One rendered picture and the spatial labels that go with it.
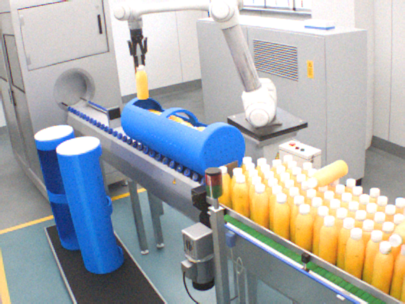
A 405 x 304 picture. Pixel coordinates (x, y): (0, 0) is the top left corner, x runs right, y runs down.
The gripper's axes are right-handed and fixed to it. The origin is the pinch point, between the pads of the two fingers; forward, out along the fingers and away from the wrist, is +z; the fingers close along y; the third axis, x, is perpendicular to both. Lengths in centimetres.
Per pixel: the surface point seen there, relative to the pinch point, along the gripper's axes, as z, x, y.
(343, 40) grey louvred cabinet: 9, 20, -169
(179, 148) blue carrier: 38, 58, 13
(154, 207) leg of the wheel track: 111, -25, -8
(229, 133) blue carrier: 31, 76, -5
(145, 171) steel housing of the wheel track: 64, 13, 13
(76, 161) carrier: 50, -2, 50
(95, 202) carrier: 79, -1, 44
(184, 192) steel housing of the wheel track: 64, 55, 12
